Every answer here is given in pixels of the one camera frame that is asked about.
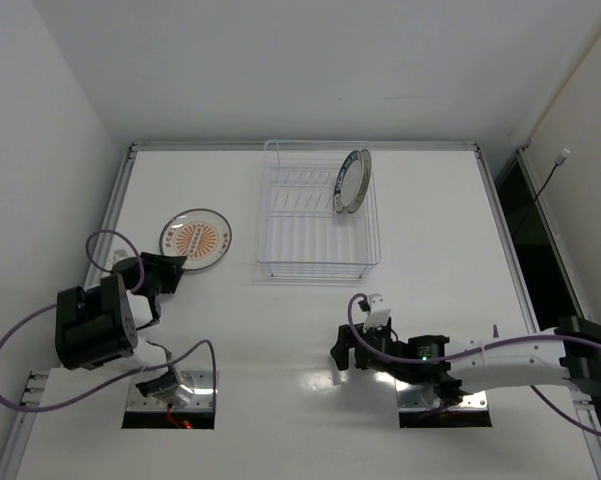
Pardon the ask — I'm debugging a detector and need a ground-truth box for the sunburst pattern plate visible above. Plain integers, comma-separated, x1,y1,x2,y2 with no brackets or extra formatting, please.
159,208,233,272

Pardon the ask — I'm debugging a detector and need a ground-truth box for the green rim lettered plate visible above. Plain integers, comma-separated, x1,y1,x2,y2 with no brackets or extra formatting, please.
332,150,363,213

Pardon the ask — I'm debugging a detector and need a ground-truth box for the white plate floral emblem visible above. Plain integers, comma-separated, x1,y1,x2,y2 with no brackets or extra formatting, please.
348,149,372,214

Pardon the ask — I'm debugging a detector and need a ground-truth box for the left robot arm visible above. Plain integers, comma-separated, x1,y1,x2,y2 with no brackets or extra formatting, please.
55,252,194,407

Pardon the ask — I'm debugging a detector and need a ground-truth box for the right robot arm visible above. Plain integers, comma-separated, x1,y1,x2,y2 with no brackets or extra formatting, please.
330,316,601,405

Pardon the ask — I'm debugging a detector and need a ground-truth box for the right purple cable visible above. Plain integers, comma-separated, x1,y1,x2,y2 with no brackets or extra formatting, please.
347,292,601,442

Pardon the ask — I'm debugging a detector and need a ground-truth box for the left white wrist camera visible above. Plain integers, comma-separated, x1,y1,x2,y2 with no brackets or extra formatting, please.
110,249,134,271

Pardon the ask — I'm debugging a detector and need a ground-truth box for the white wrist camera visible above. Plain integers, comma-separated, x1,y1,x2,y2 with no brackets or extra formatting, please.
359,293,391,331
110,249,134,271

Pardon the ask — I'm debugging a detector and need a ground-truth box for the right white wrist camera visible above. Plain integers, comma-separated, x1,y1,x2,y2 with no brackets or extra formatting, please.
359,293,391,331

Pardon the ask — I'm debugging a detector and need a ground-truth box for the aluminium frame rail left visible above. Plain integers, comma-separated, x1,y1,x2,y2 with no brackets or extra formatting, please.
83,143,138,288

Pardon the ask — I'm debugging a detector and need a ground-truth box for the aluminium frame rail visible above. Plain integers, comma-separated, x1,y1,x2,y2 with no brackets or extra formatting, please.
130,139,479,152
475,146,540,333
83,143,138,288

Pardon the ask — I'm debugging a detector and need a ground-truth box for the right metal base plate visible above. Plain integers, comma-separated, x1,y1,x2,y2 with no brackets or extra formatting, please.
394,380,489,415

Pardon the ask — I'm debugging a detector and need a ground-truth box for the metal base plate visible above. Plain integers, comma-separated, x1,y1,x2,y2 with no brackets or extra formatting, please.
125,370,217,414
394,380,489,415

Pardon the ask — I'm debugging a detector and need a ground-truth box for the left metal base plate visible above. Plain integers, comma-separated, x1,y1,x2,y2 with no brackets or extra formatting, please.
125,370,217,414

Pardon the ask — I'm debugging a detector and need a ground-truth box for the white wire dish rack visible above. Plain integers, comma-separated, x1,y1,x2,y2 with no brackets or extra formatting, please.
256,146,381,283

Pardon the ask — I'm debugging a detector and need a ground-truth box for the aluminium frame rail back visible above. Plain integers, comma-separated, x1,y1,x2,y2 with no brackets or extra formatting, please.
130,139,479,152

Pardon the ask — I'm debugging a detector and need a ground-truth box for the aluminium frame rail right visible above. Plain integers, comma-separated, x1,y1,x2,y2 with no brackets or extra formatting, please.
475,146,540,333

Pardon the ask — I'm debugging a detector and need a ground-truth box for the black cable white plug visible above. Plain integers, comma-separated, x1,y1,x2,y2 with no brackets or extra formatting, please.
512,148,571,239

